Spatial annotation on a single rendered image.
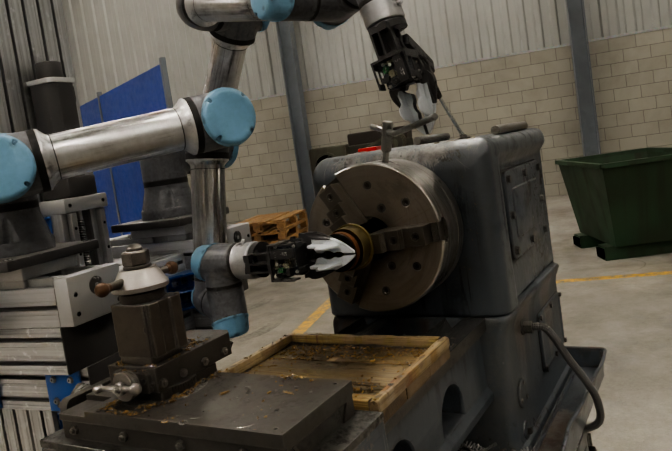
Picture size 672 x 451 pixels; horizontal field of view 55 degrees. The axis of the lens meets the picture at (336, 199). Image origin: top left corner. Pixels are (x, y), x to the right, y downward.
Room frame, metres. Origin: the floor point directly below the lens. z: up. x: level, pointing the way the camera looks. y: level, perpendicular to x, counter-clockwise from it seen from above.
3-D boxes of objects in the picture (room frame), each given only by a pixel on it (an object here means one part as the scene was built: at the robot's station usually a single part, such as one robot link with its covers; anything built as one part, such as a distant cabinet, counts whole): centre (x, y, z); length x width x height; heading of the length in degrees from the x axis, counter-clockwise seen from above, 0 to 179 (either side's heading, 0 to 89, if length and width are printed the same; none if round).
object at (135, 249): (0.91, 0.29, 1.17); 0.04 x 0.04 x 0.03
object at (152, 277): (0.91, 0.29, 1.13); 0.08 x 0.08 x 0.03
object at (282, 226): (9.61, 1.02, 0.22); 1.25 x 0.86 x 0.44; 167
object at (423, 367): (1.14, 0.06, 0.89); 0.36 x 0.30 x 0.04; 59
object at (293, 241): (1.25, 0.12, 1.08); 0.12 x 0.09 x 0.08; 59
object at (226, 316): (1.35, 0.26, 0.98); 0.11 x 0.08 x 0.11; 26
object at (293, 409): (0.87, 0.24, 0.95); 0.43 x 0.17 x 0.05; 59
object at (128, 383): (0.93, 0.28, 0.99); 0.20 x 0.10 x 0.05; 149
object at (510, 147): (1.74, -0.28, 1.06); 0.59 x 0.48 x 0.39; 149
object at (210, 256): (1.33, 0.26, 1.08); 0.11 x 0.08 x 0.09; 59
